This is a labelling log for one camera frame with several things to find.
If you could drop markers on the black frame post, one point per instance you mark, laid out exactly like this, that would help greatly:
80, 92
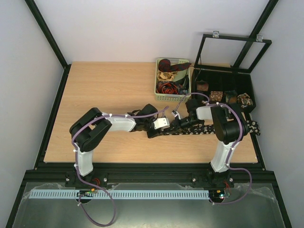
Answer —
46, 31
256, 30

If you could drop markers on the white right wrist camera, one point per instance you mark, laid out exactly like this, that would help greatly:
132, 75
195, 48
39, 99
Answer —
176, 114

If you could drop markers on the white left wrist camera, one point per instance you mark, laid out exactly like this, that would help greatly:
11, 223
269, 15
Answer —
161, 123

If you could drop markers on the black left frame post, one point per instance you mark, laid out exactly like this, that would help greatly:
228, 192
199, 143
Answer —
46, 31

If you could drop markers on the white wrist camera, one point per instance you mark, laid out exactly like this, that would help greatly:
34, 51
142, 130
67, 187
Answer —
176, 114
161, 123

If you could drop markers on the black white floral tie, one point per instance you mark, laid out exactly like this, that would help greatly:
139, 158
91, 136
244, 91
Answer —
205, 129

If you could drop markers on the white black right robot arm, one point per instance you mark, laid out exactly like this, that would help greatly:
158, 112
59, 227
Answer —
230, 127

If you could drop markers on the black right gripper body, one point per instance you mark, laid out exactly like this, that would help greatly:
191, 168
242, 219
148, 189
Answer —
181, 122

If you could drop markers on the black tie storage box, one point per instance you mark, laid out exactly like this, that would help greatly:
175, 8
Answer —
225, 81

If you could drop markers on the dark red rolled tie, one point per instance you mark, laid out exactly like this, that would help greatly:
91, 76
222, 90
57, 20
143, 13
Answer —
165, 66

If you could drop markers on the black right frame post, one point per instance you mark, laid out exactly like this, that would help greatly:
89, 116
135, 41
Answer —
256, 30

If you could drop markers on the red dotted rolled tie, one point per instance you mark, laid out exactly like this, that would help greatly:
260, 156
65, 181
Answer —
216, 96

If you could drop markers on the red navy striped tie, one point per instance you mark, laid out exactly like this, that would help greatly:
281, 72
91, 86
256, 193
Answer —
167, 87

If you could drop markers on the brown patterned rolled tie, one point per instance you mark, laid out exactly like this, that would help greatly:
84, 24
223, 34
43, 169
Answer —
244, 99

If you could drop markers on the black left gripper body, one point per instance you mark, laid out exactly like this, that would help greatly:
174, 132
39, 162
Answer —
150, 134

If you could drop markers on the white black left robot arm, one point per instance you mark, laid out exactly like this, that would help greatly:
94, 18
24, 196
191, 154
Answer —
88, 131

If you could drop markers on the beige patterned tie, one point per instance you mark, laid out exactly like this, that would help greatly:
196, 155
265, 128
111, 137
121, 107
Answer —
166, 76

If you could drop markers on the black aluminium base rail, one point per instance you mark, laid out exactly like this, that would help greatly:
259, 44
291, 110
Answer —
195, 175

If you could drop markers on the light green plastic basket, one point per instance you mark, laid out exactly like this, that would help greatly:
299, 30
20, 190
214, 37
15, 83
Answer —
180, 75

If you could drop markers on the light blue slotted cable duct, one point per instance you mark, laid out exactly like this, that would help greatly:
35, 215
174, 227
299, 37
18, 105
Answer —
122, 194

